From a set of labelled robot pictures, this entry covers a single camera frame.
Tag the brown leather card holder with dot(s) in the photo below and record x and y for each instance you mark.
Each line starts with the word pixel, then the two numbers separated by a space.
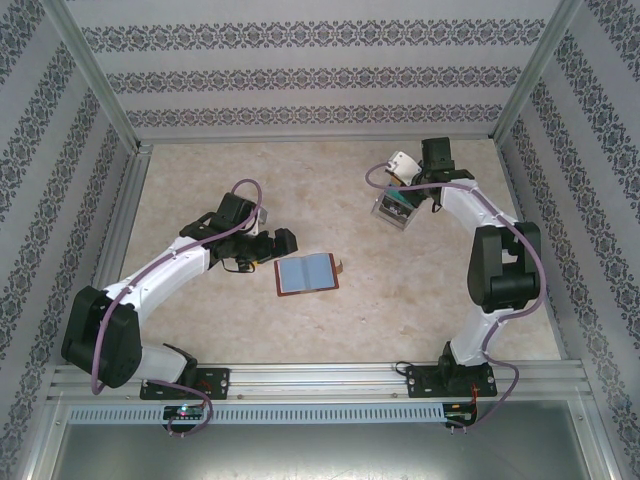
pixel 307 275

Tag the clear acrylic card box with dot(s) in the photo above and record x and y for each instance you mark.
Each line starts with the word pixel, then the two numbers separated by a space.
pixel 387 217

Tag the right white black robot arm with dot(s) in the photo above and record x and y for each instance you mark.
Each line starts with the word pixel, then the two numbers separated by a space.
pixel 505 270

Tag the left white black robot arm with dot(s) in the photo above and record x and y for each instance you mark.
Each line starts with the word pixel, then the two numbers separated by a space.
pixel 165 270

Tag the orange card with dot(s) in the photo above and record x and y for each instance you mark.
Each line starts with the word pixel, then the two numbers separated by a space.
pixel 395 180

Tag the teal card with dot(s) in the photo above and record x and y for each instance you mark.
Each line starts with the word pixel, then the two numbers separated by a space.
pixel 402 196

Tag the black VIP card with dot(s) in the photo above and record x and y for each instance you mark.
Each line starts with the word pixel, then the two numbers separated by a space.
pixel 392 210

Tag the left small circuit board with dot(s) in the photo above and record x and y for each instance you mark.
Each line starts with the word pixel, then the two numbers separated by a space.
pixel 182 411

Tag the small circuit board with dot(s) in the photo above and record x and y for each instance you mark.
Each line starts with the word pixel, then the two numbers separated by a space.
pixel 457 414
pixel 182 411

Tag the grey sheet metal panel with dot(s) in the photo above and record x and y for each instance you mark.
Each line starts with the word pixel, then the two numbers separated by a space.
pixel 320 450

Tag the right small circuit board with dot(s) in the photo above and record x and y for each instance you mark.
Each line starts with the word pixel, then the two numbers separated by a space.
pixel 457 414

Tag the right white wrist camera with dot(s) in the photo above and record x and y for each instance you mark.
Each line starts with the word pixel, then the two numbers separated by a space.
pixel 404 167

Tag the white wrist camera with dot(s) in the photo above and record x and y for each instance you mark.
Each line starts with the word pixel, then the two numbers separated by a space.
pixel 404 167
pixel 263 215

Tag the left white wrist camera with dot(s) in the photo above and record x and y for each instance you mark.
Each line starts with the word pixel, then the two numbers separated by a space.
pixel 263 215

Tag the right aluminium side rail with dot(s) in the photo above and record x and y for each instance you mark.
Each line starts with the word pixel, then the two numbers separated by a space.
pixel 505 159

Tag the aluminium side rail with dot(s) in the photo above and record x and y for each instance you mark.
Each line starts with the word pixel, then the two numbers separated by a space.
pixel 134 180
pixel 505 159

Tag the aluminium back frame rail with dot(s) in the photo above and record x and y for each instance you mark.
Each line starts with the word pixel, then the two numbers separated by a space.
pixel 320 138

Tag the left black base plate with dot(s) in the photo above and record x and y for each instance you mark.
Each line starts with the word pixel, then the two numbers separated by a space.
pixel 220 382

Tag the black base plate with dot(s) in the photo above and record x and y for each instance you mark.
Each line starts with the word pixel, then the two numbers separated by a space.
pixel 220 382
pixel 420 382

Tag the left aluminium side rail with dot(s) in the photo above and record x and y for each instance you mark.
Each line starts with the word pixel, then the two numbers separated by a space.
pixel 134 180

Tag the right aluminium corner post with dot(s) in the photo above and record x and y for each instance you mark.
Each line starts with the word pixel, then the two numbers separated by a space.
pixel 530 75

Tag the aluminium corner post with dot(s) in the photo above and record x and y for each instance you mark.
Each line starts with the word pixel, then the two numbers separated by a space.
pixel 100 80
pixel 530 75

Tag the wide aluminium mounting rail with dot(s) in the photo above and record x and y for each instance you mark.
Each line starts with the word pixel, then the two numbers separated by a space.
pixel 320 380

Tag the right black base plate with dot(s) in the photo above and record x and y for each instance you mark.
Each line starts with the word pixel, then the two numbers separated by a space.
pixel 420 382

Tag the left aluminium corner post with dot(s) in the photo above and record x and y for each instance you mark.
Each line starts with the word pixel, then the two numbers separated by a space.
pixel 100 80

